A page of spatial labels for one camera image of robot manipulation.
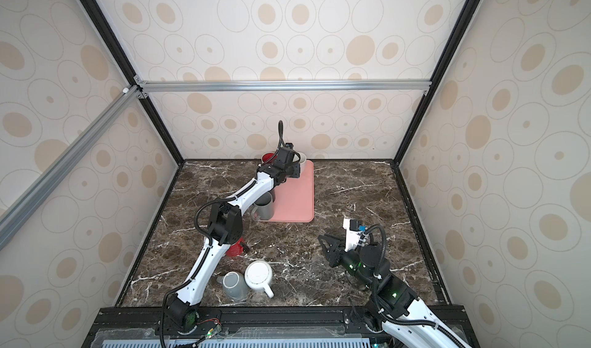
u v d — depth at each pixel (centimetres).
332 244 65
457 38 78
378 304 53
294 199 108
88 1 69
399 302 53
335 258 63
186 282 65
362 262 53
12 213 51
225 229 66
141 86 90
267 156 114
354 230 63
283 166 84
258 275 76
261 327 73
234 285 72
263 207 91
